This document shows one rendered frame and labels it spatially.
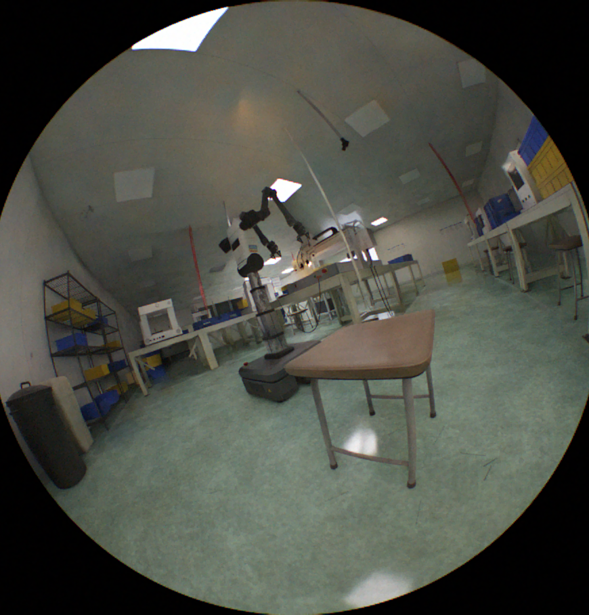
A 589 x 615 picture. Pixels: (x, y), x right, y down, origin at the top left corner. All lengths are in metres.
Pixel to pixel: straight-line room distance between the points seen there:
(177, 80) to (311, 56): 1.25
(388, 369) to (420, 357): 0.06
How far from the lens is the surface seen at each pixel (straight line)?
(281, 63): 2.34
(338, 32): 2.47
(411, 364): 0.33
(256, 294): 1.50
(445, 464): 0.73
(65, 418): 2.08
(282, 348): 1.53
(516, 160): 2.21
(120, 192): 3.08
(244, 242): 1.55
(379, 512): 0.66
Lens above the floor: 0.61
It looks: 1 degrees down
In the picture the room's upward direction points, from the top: 18 degrees counter-clockwise
